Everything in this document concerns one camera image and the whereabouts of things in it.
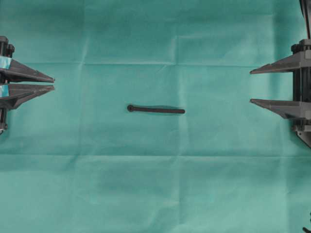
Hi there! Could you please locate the black cable bottom right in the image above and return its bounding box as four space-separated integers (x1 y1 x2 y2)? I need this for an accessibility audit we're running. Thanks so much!
302 211 311 233

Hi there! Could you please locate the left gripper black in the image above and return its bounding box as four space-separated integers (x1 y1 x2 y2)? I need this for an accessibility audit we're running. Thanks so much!
0 35 55 135

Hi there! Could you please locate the black velcro strap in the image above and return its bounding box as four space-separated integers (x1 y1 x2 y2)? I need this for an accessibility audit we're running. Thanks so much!
127 104 186 115

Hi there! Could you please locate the black cable top right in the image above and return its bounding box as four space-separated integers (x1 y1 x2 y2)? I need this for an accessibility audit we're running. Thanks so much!
298 0 311 40

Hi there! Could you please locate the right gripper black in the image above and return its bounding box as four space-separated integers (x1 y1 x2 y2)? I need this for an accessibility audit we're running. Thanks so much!
250 39 311 148

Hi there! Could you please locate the black cable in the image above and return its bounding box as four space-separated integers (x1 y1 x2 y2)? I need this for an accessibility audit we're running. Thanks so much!
298 0 311 40
302 211 311 233

